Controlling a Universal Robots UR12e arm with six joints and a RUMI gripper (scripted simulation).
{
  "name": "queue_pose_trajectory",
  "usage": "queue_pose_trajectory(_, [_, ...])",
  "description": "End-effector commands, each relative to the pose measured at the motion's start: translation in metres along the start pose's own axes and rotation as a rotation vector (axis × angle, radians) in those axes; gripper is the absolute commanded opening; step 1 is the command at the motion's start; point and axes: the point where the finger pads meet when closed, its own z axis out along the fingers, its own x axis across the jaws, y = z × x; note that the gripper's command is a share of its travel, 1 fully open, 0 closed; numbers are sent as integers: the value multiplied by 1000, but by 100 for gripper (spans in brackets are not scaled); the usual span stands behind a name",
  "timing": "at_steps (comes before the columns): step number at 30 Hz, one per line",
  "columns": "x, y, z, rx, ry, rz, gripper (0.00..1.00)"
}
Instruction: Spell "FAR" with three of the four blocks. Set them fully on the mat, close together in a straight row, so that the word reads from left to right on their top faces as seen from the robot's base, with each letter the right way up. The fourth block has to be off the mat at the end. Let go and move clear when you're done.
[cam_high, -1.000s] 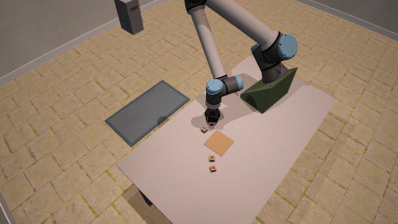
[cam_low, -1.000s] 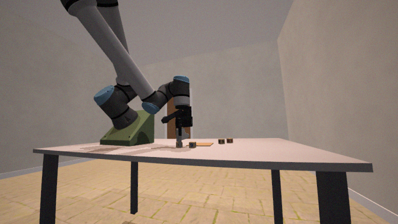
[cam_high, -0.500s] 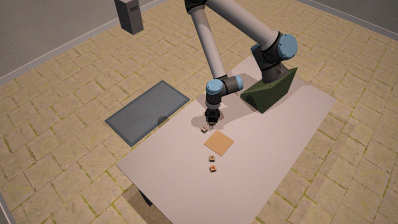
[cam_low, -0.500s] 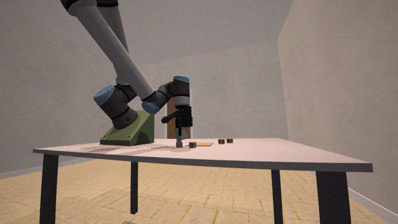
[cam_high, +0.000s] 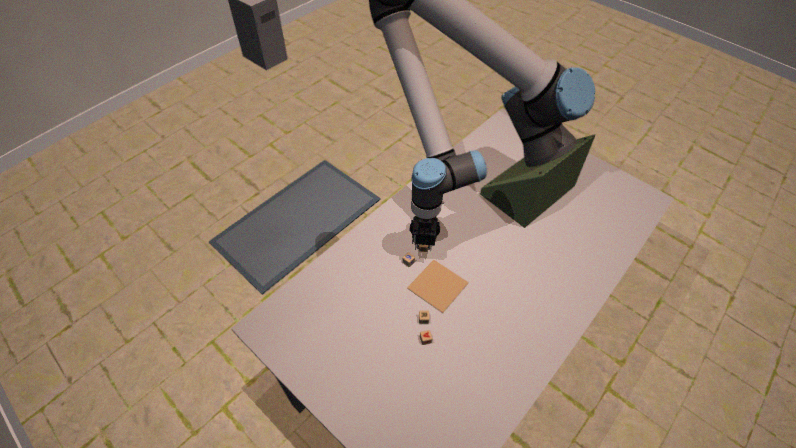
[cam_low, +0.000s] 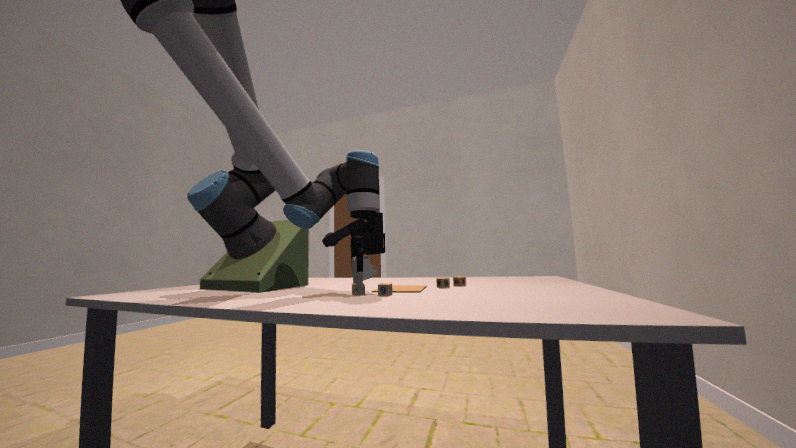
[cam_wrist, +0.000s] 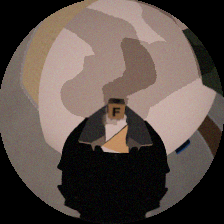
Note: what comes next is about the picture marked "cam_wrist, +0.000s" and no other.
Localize tan flat mat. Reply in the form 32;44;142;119
103;125;129;153

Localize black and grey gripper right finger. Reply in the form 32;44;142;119
124;106;170;174

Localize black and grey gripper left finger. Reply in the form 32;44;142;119
57;104;108;171

